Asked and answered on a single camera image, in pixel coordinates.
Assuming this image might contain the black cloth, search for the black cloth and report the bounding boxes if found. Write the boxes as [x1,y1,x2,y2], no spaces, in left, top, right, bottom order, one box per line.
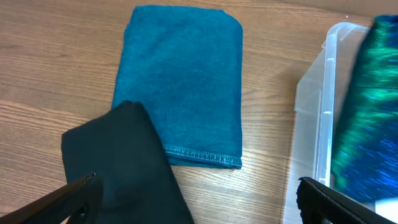
[61,101,193,224]

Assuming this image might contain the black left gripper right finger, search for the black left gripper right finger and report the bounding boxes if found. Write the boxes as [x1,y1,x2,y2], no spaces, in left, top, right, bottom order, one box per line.
[297,177,394,224]

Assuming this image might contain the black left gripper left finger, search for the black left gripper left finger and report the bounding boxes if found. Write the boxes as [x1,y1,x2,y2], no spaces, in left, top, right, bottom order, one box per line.
[1,172,103,224]

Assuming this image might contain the blue sequin garment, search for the blue sequin garment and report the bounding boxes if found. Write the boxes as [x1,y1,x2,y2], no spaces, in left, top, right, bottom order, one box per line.
[331,15,397,203]

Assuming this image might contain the folded teal blue towel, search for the folded teal blue towel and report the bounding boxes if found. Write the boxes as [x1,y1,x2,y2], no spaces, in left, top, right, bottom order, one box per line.
[112,5,243,169]

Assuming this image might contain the clear plastic container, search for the clear plastic container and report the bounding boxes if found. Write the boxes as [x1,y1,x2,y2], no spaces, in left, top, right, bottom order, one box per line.
[282,21,398,224]

